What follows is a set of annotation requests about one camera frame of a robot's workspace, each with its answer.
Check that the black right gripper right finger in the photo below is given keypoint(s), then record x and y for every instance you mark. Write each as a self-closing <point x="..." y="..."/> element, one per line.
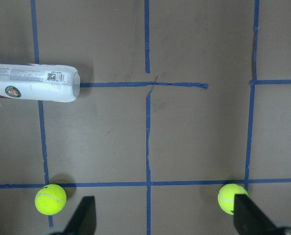
<point x="248" y="219"/>

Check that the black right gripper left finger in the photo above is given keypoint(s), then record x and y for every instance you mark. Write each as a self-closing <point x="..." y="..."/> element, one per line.
<point x="83" y="221"/>

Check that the clear tennis ball can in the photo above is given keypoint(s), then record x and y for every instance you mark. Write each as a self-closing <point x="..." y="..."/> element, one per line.
<point x="58" y="83"/>

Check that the tennis ball centre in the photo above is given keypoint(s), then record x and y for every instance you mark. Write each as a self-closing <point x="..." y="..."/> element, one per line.
<point x="226" y="197"/>

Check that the tennis ball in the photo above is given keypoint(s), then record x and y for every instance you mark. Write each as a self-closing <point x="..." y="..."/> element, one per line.
<point x="50" y="199"/>
<point x="226" y="197"/>

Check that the tennis ball lower right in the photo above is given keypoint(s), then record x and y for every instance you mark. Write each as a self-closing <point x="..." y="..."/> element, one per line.
<point x="50" y="199"/>

